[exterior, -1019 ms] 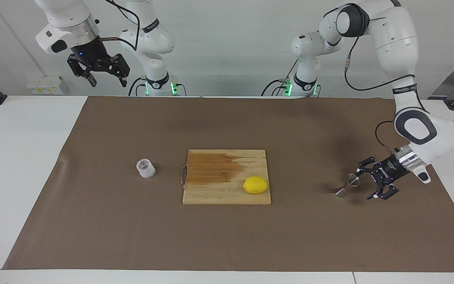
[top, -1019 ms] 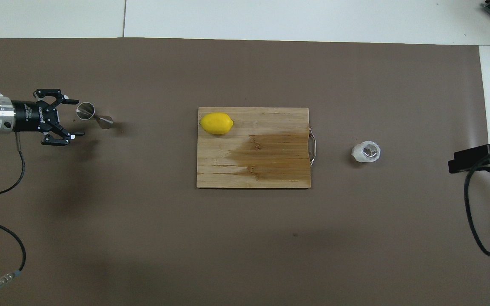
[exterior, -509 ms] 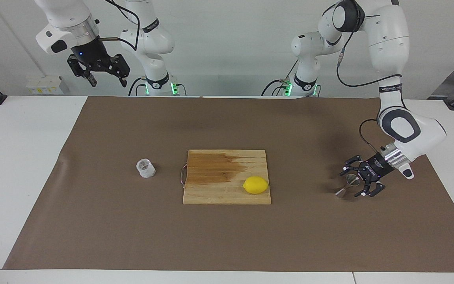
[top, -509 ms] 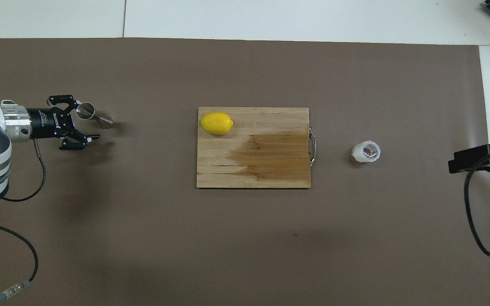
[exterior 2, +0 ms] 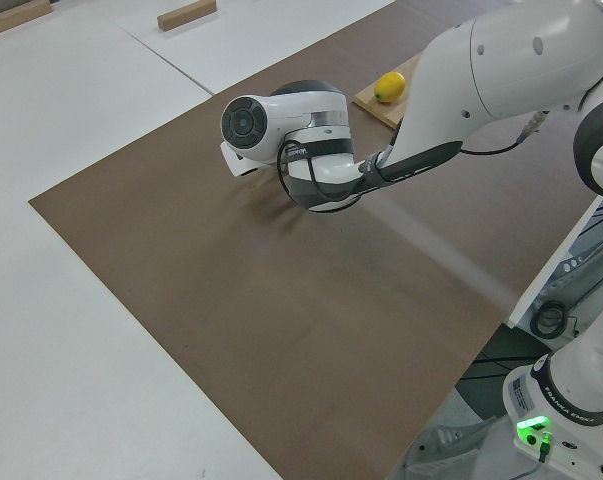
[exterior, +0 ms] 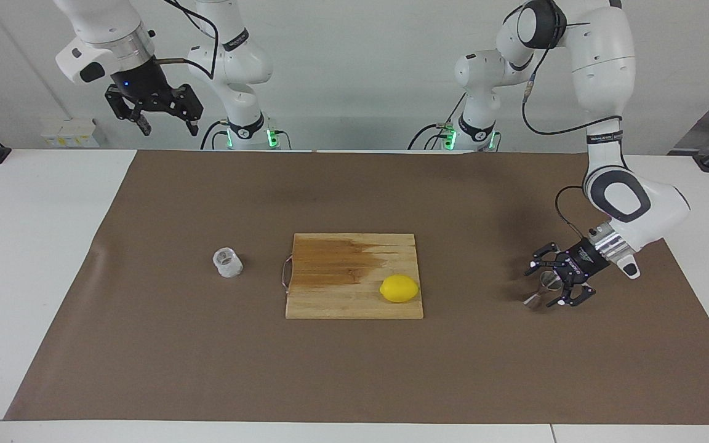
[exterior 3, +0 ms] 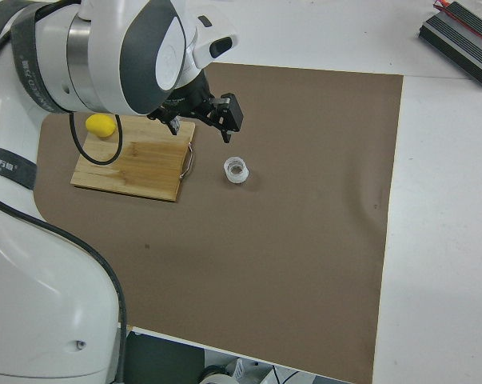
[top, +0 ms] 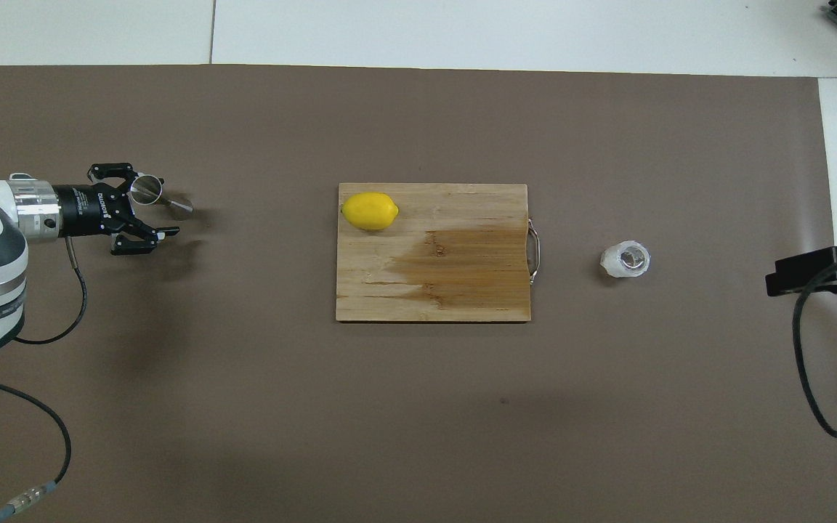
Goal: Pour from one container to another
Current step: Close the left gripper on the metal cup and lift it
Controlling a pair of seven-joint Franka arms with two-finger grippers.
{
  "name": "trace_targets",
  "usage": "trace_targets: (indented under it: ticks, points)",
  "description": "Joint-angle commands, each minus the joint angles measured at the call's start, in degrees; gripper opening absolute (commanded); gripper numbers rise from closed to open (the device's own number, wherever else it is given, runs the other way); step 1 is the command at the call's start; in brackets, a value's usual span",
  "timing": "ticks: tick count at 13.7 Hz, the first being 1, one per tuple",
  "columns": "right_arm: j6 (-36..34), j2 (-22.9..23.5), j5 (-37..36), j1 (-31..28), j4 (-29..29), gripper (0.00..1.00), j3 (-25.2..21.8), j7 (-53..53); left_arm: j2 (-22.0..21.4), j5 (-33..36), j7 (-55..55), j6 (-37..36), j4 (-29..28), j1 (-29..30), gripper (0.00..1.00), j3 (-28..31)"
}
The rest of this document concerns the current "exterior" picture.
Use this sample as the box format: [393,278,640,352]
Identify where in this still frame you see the yellow lemon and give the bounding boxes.
[379,274,420,303]

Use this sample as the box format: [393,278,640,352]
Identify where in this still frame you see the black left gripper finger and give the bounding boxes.
[525,242,571,276]
[545,277,596,307]

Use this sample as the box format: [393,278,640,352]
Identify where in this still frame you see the black left base cable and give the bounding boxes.
[408,123,454,150]

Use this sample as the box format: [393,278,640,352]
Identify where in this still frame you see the black right base cable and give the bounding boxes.
[199,120,232,150]

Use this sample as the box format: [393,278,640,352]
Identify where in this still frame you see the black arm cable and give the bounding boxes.
[521,25,623,239]
[156,0,218,81]

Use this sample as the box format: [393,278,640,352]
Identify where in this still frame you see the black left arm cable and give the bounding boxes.
[521,25,623,239]

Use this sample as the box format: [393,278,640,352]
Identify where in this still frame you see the black base cable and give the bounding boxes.
[408,123,454,150]
[199,120,232,150]

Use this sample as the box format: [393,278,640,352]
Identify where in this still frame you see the small white box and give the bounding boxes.
[39,118,98,149]

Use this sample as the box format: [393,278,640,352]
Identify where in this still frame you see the clear plastic cup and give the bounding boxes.
[212,247,244,279]

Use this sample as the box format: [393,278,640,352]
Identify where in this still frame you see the brown paper table mat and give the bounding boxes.
[4,150,709,425]

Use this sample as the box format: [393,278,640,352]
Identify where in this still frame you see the steel double jigger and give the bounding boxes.
[523,271,563,309]

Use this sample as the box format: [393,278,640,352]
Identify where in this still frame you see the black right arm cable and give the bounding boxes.
[156,0,218,81]

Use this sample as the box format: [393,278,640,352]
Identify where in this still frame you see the wooden cutting board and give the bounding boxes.
[285,233,424,320]

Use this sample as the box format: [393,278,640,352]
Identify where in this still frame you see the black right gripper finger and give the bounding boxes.
[156,83,203,136]
[105,85,152,136]

